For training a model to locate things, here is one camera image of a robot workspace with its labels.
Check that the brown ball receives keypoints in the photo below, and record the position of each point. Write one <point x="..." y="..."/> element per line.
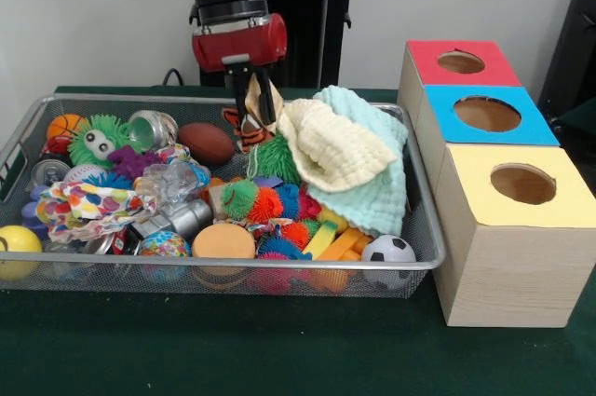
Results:
<point x="205" y="143"/>

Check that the orange foam disc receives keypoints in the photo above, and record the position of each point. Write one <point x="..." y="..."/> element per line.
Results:
<point x="225" y="242"/>

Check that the green puffer toy with eyes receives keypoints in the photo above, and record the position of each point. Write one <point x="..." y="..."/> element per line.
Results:
<point x="79" y="144"/>
<point x="274" y="158"/>

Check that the black upright panel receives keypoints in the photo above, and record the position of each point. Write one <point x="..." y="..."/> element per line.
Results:
<point x="577" y="42"/>

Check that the yellow smiley ball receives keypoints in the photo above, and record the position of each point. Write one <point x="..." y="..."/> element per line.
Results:
<point x="16" y="242"/>

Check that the wooden box with three holes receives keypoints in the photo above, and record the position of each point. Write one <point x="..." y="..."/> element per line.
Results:
<point x="512" y="275"/>

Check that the mint green cloth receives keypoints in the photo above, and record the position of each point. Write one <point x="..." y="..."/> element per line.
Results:
<point x="372" y="209"/>

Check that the clear plastic bottle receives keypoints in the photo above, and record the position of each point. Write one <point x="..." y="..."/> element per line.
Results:
<point x="172" y="184"/>

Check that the cream muslin cloth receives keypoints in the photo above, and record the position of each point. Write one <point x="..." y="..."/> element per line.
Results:
<point x="340" y="154"/>

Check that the white polka dot cloth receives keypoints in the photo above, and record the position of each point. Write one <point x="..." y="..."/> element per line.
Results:
<point x="84" y="205"/>

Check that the small plush tiger toy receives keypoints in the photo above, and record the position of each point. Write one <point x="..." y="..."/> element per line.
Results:
<point x="249" y="135"/>

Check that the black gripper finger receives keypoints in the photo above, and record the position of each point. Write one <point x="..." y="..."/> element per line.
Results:
<point x="238" y="93"/>
<point x="266" y="98"/>

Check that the dark green table cloth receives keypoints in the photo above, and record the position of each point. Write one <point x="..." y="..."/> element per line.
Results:
<point x="279" y="349"/>
<point x="582" y="114"/>

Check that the thin curved wooden piece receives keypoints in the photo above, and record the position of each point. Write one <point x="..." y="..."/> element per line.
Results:
<point x="253" y="91"/>

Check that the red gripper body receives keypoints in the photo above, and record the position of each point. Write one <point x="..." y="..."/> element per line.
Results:
<point x="237" y="46"/>

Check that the shallow metal mesh bin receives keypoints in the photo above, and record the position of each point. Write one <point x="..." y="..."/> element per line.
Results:
<point x="139" y="282"/>

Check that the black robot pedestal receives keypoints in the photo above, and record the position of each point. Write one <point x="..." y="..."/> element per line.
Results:
<point x="316" y="18"/>

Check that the small soccer ball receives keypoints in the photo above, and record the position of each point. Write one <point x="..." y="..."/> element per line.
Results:
<point x="386" y="251"/>

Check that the small orange basketball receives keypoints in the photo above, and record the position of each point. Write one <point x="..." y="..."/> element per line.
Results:
<point x="63" y="126"/>

